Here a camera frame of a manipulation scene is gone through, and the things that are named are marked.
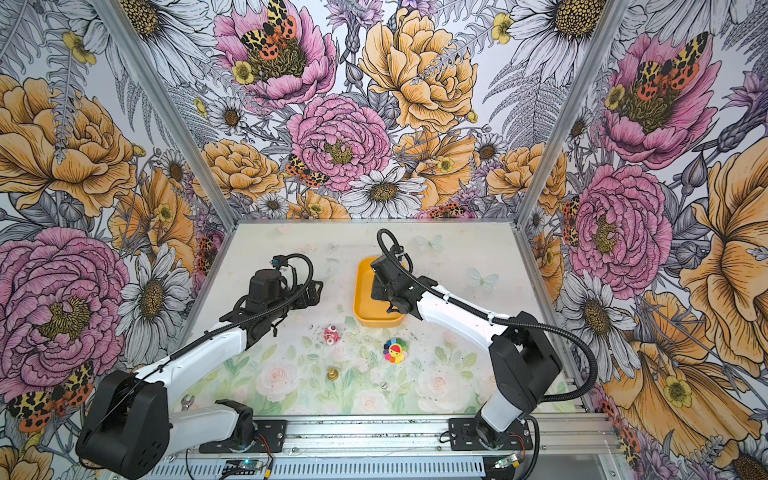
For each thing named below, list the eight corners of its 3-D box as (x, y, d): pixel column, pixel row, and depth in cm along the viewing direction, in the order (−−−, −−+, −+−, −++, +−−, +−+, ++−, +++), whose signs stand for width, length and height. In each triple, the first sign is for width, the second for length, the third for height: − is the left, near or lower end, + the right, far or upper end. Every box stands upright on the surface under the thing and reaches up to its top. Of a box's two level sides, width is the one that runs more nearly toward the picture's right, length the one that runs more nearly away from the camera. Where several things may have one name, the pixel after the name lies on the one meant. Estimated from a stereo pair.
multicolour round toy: (383, 363, 88) (383, 360, 86) (383, 341, 92) (383, 338, 91) (407, 363, 88) (407, 360, 86) (406, 341, 93) (407, 338, 91)
